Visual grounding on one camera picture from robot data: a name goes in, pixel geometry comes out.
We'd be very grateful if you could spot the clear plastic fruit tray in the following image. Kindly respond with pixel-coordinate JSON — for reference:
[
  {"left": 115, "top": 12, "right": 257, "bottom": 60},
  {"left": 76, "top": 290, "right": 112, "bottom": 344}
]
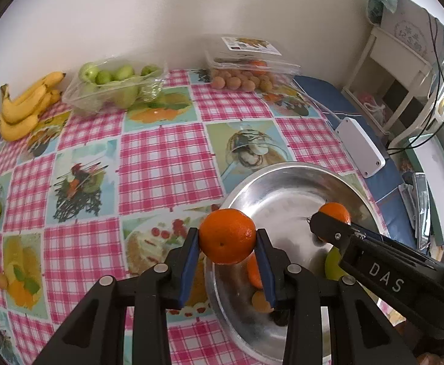
[{"left": 61, "top": 58, "right": 168, "bottom": 114}]

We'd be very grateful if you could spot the clear labelled plastic box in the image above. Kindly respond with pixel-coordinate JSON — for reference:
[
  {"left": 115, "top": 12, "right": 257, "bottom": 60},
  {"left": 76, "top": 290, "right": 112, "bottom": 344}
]
[{"left": 205, "top": 35, "right": 301, "bottom": 92}]

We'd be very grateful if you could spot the heap of longans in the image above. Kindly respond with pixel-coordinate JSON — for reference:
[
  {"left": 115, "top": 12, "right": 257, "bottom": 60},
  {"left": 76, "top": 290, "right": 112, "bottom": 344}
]
[{"left": 210, "top": 68, "right": 274, "bottom": 92}]

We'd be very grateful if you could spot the small green fruit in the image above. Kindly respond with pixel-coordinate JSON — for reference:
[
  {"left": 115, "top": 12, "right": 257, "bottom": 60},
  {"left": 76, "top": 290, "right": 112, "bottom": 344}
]
[{"left": 324, "top": 249, "right": 349, "bottom": 280}]

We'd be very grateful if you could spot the white flat plastic box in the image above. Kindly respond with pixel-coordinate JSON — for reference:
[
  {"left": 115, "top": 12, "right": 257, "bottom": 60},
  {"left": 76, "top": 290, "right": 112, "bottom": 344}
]
[{"left": 336, "top": 118, "right": 386, "bottom": 179}]

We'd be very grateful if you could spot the bunch of yellow bananas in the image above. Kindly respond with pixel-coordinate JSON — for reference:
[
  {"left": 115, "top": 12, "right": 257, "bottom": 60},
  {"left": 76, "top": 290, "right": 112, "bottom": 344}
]
[{"left": 0, "top": 71, "right": 67, "bottom": 142}]

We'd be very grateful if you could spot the white wooden shelf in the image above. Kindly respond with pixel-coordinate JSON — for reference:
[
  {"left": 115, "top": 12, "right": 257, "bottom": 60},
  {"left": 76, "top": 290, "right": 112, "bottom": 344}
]
[{"left": 341, "top": 26, "right": 435, "bottom": 149}]

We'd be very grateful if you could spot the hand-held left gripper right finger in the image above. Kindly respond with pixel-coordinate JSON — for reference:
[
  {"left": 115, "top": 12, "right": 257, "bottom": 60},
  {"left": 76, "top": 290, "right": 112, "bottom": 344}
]
[{"left": 255, "top": 228, "right": 401, "bottom": 365}]

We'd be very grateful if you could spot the metal bowl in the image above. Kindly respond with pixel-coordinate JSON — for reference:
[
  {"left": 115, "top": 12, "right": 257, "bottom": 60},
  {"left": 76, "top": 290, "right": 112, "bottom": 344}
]
[{"left": 204, "top": 162, "right": 382, "bottom": 362}]

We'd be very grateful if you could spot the grey metal device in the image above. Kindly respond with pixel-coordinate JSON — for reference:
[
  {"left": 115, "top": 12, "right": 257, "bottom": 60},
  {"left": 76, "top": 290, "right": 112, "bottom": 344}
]
[{"left": 398, "top": 172, "right": 431, "bottom": 251}]

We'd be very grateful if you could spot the pile of green jujubes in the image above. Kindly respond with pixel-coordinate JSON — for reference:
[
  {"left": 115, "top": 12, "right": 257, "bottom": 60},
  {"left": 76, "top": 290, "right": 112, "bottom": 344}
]
[{"left": 78, "top": 63, "right": 162, "bottom": 109}]

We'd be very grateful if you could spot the checked printed tablecloth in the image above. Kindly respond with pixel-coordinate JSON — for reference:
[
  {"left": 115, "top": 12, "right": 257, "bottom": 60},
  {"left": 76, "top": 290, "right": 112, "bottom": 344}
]
[{"left": 0, "top": 68, "right": 416, "bottom": 365}]

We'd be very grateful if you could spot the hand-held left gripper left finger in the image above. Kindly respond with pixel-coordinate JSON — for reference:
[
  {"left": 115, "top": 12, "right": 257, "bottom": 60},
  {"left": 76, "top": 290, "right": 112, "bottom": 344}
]
[{"left": 34, "top": 227, "right": 200, "bottom": 365}]

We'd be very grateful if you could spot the white printed board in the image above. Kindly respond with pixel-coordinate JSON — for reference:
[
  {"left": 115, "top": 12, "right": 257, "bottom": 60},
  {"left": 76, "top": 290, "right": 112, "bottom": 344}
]
[{"left": 380, "top": 0, "right": 444, "bottom": 69}]

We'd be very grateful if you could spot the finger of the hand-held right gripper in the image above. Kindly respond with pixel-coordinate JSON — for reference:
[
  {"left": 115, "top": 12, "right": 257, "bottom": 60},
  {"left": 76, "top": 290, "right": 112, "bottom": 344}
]
[{"left": 309, "top": 211, "right": 363, "bottom": 252}]

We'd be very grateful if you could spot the pink plastic bag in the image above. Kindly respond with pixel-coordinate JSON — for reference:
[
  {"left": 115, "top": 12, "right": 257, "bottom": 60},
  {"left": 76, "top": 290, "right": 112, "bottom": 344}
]
[{"left": 359, "top": 91, "right": 387, "bottom": 126}]

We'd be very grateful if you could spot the green cloth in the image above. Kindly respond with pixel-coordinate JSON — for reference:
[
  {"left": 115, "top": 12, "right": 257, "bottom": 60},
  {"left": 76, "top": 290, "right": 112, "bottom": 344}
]
[{"left": 366, "top": 0, "right": 400, "bottom": 23}]

